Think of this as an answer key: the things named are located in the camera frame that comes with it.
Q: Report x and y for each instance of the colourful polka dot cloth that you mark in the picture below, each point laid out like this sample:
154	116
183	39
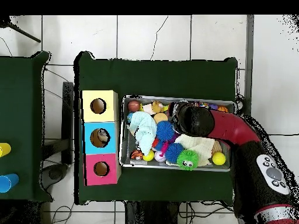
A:
203	105

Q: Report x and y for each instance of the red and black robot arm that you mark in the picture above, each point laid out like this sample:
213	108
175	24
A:
233	128

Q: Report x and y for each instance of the wooden box with three holes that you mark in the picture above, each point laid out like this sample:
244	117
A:
109	112

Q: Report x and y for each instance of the light blue waffle cloth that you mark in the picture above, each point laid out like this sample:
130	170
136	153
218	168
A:
143	128

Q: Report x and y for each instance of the blue spiky rubber ball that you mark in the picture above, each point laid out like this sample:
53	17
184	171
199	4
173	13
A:
165	130
174	152

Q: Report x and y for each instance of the tan teddy bear plush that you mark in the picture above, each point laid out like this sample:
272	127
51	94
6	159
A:
157	106

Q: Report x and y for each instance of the brown football toy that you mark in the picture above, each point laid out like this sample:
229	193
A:
134	106

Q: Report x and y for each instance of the orange tiger striped toy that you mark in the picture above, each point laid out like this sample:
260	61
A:
136	154

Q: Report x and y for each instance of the dark green table cloth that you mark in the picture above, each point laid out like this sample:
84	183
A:
18	105
163	77

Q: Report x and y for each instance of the green spiky rubber ball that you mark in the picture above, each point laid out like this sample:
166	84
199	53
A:
188	159

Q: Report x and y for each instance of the cream waffle cloth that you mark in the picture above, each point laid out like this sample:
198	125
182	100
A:
198	145

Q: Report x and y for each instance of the yellow foam ball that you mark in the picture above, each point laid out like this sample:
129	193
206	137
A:
218	158

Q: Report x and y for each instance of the gray round floor base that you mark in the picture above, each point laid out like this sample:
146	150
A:
55	173

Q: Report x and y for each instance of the yellow cylinder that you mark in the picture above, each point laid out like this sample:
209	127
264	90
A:
4	149

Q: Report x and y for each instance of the blue cylinder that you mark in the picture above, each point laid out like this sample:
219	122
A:
8	183

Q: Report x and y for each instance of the black tripod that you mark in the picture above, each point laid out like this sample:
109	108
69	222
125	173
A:
23	35

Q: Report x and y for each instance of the black frame stand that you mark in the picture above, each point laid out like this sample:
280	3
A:
67	116

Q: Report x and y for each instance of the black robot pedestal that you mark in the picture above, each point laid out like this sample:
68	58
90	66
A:
151	214

